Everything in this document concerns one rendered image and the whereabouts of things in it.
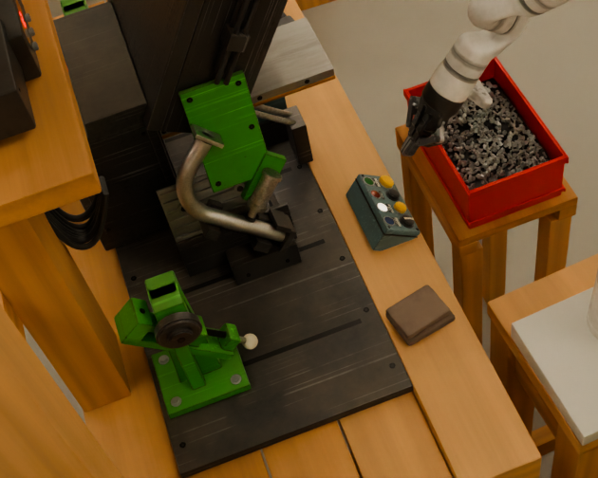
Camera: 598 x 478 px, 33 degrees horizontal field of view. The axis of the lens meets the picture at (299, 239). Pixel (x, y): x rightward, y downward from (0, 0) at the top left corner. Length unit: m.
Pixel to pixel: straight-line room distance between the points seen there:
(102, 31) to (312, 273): 0.59
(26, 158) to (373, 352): 0.75
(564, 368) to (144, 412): 0.73
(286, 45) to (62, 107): 0.70
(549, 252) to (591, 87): 1.29
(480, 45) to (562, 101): 1.61
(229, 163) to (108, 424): 0.51
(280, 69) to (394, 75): 1.59
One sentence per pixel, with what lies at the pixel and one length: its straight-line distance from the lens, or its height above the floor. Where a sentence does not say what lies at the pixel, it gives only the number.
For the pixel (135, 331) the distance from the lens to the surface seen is 1.61.
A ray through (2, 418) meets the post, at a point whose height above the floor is 1.54.
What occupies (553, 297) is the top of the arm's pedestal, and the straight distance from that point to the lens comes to 1.89.
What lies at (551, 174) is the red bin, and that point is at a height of 0.88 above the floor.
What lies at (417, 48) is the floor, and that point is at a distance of 3.56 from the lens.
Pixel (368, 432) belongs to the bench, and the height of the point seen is 0.88.
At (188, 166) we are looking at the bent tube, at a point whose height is 1.17.
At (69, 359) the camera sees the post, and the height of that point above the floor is 1.05.
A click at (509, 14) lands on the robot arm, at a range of 1.71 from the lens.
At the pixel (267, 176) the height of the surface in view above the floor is 1.10.
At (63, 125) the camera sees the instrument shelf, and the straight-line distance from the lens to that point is 1.33.
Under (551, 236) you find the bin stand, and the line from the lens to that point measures 2.17.
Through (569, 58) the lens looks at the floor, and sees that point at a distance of 3.52.
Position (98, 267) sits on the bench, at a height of 0.88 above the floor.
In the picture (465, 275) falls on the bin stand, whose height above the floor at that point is 0.66.
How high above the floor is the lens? 2.44
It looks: 53 degrees down
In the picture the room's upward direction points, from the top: 14 degrees counter-clockwise
